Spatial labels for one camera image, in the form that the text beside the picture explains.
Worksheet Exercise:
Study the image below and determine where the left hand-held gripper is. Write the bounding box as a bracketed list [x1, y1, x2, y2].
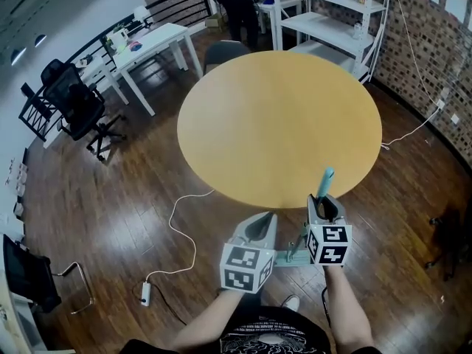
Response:
[220, 212, 278, 294]

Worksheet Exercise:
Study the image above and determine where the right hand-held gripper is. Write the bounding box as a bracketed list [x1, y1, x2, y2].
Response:
[306, 194, 353, 268]

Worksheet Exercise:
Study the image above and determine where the teal mop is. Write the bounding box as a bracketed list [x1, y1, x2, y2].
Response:
[272, 167, 336, 268]

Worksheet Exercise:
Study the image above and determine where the person's left forearm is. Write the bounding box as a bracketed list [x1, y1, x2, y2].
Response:
[171, 289, 244, 354]

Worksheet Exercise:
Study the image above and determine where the person's right forearm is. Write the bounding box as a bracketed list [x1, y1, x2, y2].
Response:
[323, 265, 375, 354]

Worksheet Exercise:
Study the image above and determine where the round wooden table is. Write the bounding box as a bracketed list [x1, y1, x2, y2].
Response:
[176, 49, 384, 210]

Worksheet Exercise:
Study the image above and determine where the person's black printed shirt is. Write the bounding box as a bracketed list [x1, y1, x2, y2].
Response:
[128, 306, 333, 354]

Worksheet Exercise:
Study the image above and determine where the black swivel chair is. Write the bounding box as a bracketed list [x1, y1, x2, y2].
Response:
[423, 197, 472, 282]

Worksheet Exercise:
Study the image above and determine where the white metal shelf rack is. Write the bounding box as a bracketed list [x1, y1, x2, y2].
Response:
[271, 0, 392, 84]

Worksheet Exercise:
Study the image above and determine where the cardboard box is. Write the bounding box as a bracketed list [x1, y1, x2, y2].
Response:
[204, 15, 224, 32]

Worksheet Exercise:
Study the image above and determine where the white square table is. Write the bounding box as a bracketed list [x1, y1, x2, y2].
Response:
[256, 0, 303, 35]

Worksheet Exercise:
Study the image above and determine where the large white desk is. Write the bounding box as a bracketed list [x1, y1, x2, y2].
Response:
[112, 22, 204, 117]

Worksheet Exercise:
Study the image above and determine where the black mesh office chair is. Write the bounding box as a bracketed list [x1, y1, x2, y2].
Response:
[39, 58, 126, 162]

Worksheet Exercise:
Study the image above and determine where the small white desk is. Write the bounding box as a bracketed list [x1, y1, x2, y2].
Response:
[75, 55, 130, 106]

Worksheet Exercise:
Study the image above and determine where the white planter box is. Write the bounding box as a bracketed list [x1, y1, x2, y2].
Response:
[106, 24, 130, 51]

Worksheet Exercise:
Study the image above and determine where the white desk lamp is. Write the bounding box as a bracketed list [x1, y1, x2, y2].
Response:
[132, 5, 154, 29]

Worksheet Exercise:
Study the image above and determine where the black metal railing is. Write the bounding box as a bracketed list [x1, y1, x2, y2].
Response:
[18, 0, 211, 143]

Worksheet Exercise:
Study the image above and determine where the white side table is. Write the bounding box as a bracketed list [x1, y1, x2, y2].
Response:
[0, 293, 47, 354]

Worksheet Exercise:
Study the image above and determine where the white power strip cable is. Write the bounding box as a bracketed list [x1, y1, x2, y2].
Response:
[145, 188, 215, 285]

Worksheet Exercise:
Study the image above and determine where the black floor cable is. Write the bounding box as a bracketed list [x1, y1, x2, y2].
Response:
[132, 282, 189, 326]

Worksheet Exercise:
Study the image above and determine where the white wall cable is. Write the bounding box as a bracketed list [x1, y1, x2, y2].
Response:
[381, 0, 443, 151]

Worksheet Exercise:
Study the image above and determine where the black chair with copper frame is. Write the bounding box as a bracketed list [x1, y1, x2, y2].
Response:
[2, 234, 95, 315]

